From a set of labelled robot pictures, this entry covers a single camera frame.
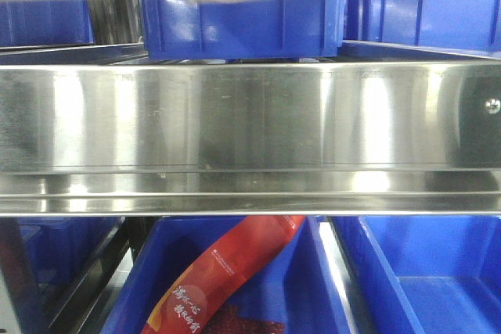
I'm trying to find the blue bin upper middle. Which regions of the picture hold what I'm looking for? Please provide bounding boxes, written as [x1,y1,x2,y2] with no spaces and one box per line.
[142,0,346,60]

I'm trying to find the blue bin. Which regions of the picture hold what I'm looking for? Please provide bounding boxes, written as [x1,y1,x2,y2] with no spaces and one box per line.
[343,0,500,59]
[1,0,94,47]
[17,217,121,302]
[142,0,346,60]
[333,216,500,333]
[101,217,349,333]

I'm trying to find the blue bin lower middle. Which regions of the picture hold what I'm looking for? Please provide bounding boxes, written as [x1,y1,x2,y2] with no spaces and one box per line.
[101,217,349,333]

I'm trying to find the red snack package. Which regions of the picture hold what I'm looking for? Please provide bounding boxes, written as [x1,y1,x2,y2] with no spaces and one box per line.
[141,215,306,333]

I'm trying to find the blue bin upper right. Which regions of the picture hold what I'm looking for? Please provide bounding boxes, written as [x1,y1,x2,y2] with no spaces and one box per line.
[343,0,500,59]

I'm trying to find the blue bin lower right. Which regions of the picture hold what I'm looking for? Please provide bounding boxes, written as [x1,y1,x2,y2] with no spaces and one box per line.
[333,216,500,333]

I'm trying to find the blue bin lower left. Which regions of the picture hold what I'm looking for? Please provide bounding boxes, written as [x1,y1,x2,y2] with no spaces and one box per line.
[17,217,121,302]

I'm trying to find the blue bin upper left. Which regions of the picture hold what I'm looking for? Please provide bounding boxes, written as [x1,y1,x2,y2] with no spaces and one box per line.
[1,0,94,47]

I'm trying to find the steel shelf front rail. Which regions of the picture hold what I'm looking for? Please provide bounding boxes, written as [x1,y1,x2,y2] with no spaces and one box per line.
[1,60,500,217]

